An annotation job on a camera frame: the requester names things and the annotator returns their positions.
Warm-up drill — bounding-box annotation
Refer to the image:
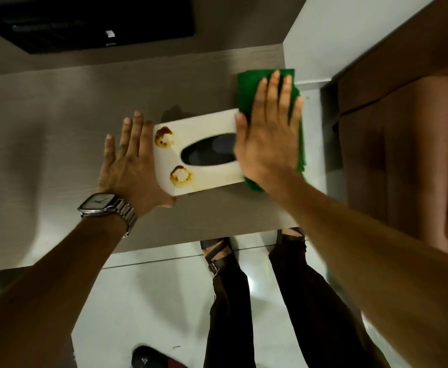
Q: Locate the black slipper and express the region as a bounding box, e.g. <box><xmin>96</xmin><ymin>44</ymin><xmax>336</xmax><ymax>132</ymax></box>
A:
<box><xmin>131</xmin><ymin>345</ymin><xmax>189</xmax><ymax>368</ymax></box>

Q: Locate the stained white tissue box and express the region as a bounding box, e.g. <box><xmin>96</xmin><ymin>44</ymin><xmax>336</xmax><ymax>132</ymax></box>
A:
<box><xmin>153</xmin><ymin>108</ymin><xmax>246</xmax><ymax>197</ymax></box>

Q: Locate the person's left forearm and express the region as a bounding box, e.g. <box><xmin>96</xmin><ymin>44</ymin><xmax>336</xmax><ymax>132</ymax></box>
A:
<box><xmin>0</xmin><ymin>214</ymin><xmax>129</xmax><ymax>368</ymax></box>

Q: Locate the brown wooden cabinet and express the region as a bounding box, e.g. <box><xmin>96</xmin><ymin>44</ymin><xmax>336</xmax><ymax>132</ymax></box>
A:
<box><xmin>337</xmin><ymin>0</ymin><xmax>448</xmax><ymax>262</ymax></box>

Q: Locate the person's right hand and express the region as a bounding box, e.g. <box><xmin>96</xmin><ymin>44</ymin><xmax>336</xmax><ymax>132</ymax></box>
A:
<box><xmin>233</xmin><ymin>70</ymin><xmax>305</xmax><ymax>197</ymax></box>

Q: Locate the person's right brown sandal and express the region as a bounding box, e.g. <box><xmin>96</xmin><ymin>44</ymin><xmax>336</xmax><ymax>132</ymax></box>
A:
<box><xmin>276</xmin><ymin>227</ymin><xmax>306</xmax><ymax>246</ymax></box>

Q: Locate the person's right trouser leg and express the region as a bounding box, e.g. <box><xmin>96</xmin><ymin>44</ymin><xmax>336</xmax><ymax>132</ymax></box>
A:
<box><xmin>268</xmin><ymin>234</ymin><xmax>392</xmax><ymax>368</ymax></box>

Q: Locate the person's trouser leg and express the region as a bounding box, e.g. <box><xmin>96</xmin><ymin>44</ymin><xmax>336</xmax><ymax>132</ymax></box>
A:
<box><xmin>268</xmin><ymin>234</ymin><xmax>392</xmax><ymax>368</ymax></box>
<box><xmin>203</xmin><ymin>254</ymin><xmax>257</xmax><ymax>368</ymax></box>

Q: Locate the silver wristwatch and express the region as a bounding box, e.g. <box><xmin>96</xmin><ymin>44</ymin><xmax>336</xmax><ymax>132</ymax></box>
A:
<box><xmin>77</xmin><ymin>192</ymin><xmax>139</xmax><ymax>238</ymax></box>

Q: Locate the green cleaning cloth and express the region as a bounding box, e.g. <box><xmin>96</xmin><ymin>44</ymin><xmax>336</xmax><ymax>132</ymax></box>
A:
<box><xmin>236</xmin><ymin>68</ymin><xmax>306</xmax><ymax>192</ymax></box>

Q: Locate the black television screen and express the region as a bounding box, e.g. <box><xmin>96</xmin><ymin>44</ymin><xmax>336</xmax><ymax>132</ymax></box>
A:
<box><xmin>0</xmin><ymin>0</ymin><xmax>196</xmax><ymax>55</ymax></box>

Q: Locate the person's left brown sandal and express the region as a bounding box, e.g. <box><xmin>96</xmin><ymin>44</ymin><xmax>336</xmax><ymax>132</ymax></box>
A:
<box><xmin>200</xmin><ymin>237</ymin><xmax>240</xmax><ymax>279</ymax></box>

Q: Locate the person's right forearm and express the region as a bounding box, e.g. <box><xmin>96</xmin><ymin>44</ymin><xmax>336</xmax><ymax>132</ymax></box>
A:
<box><xmin>277</xmin><ymin>175</ymin><xmax>448</xmax><ymax>368</ymax></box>

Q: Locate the person's left hand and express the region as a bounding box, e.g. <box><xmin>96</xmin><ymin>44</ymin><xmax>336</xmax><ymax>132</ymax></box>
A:
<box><xmin>98</xmin><ymin>111</ymin><xmax>177</xmax><ymax>219</ymax></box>

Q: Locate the person's left trouser leg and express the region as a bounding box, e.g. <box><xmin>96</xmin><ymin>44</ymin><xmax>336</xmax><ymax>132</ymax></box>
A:
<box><xmin>203</xmin><ymin>254</ymin><xmax>257</xmax><ymax>368</ymax></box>

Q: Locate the person's brown sandal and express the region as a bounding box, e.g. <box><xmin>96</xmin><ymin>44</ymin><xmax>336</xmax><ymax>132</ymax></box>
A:
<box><xmin>200</xmin><ymin>237</ymin><xmax>240</xmax><ymax>279</ymax></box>
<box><xmin>276</xmin><ymin>227</ymin><xmax>306</xmax><ymax>246</ymax></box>

